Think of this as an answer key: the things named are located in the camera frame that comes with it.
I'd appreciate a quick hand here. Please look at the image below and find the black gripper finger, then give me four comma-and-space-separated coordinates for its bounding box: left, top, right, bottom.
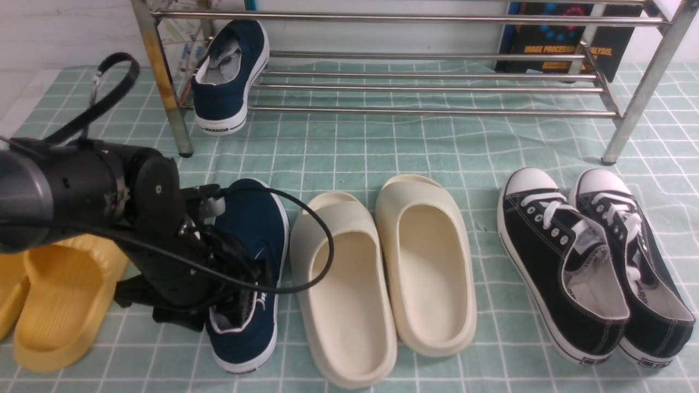
224, 289, 257, 323

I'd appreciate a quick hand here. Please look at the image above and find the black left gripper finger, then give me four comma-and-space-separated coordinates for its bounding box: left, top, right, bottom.
152, 307, 206, 332

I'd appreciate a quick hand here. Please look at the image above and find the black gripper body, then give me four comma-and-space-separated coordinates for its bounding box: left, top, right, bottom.
113, 184, 262, 319

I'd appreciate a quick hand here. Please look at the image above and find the navy canvas shoe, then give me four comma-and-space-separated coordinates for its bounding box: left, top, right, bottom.
191, 20, 270, 136
206, 178, 289, 374

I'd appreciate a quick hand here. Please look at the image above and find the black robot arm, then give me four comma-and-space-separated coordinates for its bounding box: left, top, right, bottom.
2, 138, 263, 331

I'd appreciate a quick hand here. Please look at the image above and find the metal shoe rack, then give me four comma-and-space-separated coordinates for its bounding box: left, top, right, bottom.
131, 1, 697, 166

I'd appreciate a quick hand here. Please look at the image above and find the left cream slipper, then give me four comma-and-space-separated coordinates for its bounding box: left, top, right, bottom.
297, 192, 398, 390

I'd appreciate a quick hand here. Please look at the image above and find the cream slipper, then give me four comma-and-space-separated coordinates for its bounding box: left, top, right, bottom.
375, 174, 477, 358
297, 192, 398, 390

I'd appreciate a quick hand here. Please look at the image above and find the yellow slipper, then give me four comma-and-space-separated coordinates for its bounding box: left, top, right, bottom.
1, 251, 30, 340
14, 235, 129, 372

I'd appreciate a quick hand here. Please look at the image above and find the far left yellow slipper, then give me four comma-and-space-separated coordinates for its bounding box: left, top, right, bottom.
1, 251, 30, 340

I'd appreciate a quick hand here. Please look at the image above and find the right cream slipper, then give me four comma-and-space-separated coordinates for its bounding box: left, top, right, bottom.
375, 174, 477, 358

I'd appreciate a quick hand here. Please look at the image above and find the green checkered cloth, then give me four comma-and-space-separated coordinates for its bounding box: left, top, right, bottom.
2, 64, 697, 392

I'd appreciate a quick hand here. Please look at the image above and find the white patterned box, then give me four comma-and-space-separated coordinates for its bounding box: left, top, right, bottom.
158, 18, 215, 78

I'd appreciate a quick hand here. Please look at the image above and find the teal pole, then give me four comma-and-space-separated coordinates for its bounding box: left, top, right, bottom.
243, 0, 258, 11

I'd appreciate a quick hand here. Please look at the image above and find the left black canvas sneaker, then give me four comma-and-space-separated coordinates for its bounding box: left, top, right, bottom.
497, 167, 631, 366

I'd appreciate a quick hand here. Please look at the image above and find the black canvas sneaker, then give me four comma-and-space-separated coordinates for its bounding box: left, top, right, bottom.
497, 167, 631, 366
570, 169, 696, 368

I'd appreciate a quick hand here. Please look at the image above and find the black image processing book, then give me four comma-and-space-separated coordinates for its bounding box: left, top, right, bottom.
494, 2, 634, 82

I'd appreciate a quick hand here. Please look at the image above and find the right black canvas sneaker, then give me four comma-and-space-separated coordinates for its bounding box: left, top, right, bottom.
570, 169, 696, 368

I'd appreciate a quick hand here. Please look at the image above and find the black cable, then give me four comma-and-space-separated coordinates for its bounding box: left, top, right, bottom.
0, 52, 335, 295

